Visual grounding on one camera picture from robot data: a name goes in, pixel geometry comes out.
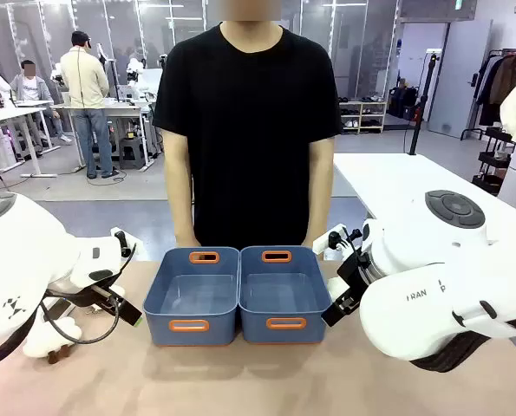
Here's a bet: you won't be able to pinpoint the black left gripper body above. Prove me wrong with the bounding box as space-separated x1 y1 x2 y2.
73 281 127 314

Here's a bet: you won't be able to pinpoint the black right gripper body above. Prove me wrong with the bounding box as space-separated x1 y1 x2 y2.
335 249 374 311

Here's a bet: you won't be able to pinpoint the person's left forearm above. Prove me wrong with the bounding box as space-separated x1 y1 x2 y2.
304 168 335 247

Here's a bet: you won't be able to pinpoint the person's right forearm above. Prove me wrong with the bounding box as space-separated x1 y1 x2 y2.
164 168 200 249

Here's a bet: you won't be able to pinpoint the grey step stool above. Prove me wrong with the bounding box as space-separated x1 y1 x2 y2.
117 136 148 171

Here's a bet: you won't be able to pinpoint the wooden shoe rack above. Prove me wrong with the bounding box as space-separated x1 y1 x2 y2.
337 99 389 135

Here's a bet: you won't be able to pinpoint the black tripod stand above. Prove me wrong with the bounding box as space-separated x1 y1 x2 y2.
406 49 441 156

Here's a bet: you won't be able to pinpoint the black utility cart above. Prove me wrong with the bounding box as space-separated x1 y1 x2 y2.
471 127 515 197

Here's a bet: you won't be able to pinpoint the black suitcases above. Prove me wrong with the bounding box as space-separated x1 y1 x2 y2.
388 85 420 121

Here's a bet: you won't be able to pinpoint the person in black t-shirt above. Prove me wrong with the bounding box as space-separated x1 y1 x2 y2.
152 0 343 251

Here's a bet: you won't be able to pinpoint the white lab workbench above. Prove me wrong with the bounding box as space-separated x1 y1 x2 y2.
51 95 160 172

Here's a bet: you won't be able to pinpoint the standing person cream jacket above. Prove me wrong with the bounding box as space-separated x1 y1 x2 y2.
60 29 116 179

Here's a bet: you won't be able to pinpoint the white office desk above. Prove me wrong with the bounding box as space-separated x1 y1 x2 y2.
0 100 60 179

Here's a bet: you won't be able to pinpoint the grey door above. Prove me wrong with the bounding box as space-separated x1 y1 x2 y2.
427 20 493 140

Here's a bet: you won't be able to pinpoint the seated person grey jacket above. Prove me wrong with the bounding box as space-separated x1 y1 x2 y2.
9 59 73 145

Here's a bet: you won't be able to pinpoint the black clothes rack with coats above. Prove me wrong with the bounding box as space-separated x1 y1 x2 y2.
460 48 516 142

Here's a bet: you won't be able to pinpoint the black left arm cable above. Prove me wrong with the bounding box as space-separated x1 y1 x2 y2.
39 244 138 346

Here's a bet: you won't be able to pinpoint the black camera cable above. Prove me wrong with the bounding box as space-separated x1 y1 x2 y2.
340 226 364 263

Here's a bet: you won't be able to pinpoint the blue basket orange handles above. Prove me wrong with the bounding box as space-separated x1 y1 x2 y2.
238 244 332 346
142 246 241 348

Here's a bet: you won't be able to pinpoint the black right arm cable sleeve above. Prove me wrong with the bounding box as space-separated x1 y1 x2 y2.
408 315 516 374

